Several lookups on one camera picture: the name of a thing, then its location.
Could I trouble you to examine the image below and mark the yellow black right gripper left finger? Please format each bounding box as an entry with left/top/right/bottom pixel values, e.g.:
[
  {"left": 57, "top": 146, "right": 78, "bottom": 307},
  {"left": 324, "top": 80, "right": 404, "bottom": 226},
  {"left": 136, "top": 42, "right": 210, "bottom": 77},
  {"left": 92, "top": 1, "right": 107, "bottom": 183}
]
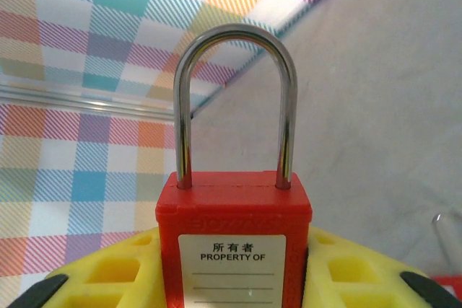
[{"left": 16, "top": 226, "right": 165, "bottom": 308}]

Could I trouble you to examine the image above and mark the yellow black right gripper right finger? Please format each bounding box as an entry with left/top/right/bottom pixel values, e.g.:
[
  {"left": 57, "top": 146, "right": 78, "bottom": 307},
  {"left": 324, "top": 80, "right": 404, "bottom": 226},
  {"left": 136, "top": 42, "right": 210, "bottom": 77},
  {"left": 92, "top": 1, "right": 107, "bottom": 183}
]
[{"left": 305, "top": 226, "right": 462, "bottom": 308}]

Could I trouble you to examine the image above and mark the red padlock with steel shackle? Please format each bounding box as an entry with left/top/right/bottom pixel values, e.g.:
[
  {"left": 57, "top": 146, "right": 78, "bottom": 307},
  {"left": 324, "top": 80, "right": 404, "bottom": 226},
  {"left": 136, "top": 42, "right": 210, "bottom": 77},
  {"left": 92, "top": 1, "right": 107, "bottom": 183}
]
[
  {"left": 155, "top": 23, "right": 313, "bottom": 308},
  {"left": 431, "top": 213, "right": 462, "bottom": 300}
]

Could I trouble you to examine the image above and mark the aluminium frame post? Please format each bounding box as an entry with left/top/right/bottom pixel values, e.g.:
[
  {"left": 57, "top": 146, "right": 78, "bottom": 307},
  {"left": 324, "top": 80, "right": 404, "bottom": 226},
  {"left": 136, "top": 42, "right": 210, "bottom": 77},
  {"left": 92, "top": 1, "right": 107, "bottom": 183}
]
[{"left": 0, "top": 83, "right": 180, "bottom": 122}]

